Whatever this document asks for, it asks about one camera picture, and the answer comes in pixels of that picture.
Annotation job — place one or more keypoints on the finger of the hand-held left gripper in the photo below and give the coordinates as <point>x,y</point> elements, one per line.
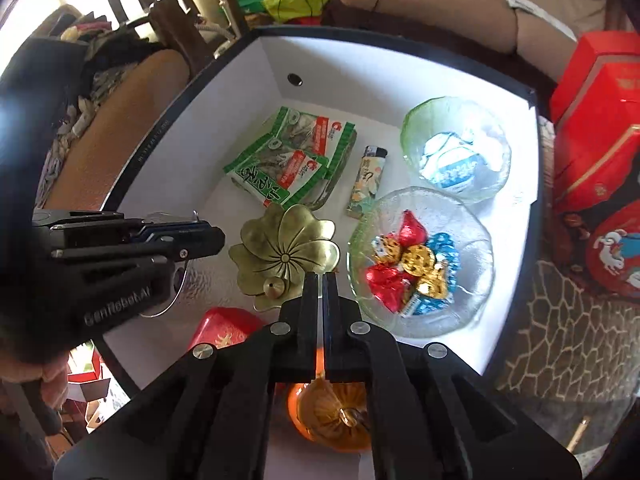
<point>150,247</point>
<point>100,222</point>

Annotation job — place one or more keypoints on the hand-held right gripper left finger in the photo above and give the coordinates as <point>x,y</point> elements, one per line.
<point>309,310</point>

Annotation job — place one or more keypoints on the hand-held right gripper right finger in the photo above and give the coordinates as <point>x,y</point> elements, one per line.
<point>331,310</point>

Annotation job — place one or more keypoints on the brass lotus incense holder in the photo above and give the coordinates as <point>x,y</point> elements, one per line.
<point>285,245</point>

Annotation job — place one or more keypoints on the green snack packet bundle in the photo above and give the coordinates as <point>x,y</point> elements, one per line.
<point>290,160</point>

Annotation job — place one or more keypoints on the dark blue box white interior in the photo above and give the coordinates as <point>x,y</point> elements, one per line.
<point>240,85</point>

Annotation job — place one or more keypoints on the person's left hand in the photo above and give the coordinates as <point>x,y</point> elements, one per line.
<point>52,375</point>

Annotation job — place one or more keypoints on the red tin gold print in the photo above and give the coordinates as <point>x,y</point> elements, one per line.
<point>225,327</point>

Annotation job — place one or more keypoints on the pile of foil wrapped candies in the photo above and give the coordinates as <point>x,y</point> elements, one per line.
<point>410,260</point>

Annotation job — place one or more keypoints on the orange round dish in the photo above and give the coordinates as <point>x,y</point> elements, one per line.
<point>320,410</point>

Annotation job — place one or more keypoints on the brown seat chair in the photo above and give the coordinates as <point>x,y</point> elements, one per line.
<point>130,125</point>

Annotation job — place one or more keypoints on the clear glass bowl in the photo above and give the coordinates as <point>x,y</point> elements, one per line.
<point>470,280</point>

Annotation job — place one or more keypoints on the dark cloth pile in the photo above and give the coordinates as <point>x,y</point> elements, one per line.
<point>115,55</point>

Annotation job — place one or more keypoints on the blue white sachet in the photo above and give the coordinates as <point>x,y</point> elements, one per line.
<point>442,147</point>
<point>460,172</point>

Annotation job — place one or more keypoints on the dark wooden chair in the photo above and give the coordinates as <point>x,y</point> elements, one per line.
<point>165,5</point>

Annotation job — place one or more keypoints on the green glass bowl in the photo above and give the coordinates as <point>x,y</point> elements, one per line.
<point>480,125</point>

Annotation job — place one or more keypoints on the yellow green plastic bag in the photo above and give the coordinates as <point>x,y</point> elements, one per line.
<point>295,5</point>

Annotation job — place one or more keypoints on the red octagonal gift box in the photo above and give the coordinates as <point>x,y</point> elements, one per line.
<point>595,135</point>

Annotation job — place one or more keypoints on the beige sofa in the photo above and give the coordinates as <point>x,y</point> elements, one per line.
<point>450,0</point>

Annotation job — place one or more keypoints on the white cloth strip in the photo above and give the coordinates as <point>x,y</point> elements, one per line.
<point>537,10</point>

